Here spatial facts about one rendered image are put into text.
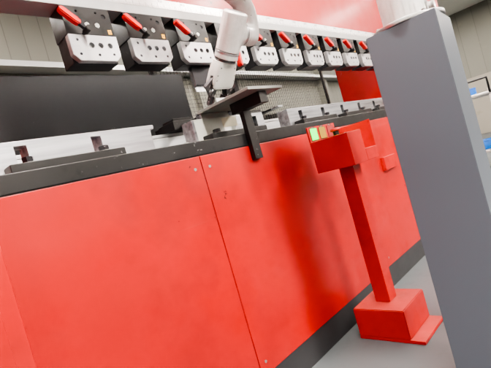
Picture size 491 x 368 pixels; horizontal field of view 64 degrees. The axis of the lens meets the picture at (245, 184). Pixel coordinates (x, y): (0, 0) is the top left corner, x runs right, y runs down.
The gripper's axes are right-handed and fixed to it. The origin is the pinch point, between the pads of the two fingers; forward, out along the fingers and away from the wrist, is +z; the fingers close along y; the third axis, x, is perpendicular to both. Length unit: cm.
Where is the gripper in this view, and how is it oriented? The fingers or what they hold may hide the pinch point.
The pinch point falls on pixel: (216, 101)
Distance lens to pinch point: 147.9
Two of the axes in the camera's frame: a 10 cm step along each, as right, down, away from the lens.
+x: 7.1, 4.8, -5.2
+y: -6.7, 2.1, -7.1
